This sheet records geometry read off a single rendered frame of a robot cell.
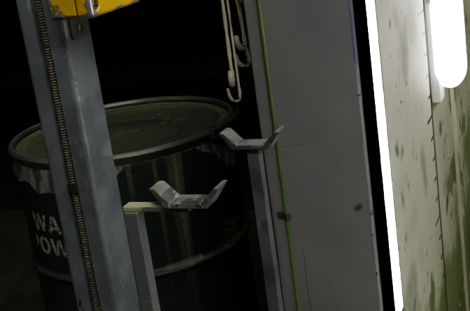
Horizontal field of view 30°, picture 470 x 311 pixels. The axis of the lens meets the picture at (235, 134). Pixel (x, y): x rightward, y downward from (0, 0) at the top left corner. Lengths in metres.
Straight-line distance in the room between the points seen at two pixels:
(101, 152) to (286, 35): 0.48
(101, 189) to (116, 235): 0.07
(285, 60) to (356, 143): 0.18
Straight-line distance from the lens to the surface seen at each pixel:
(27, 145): 2.27
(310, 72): 1.44
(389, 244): 1.52
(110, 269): 1.09
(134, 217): 0.95
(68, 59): 1.02
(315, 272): 1.56
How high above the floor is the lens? 1.40
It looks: 15 degrees down
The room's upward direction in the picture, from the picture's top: 8 degrees counter-clockwise
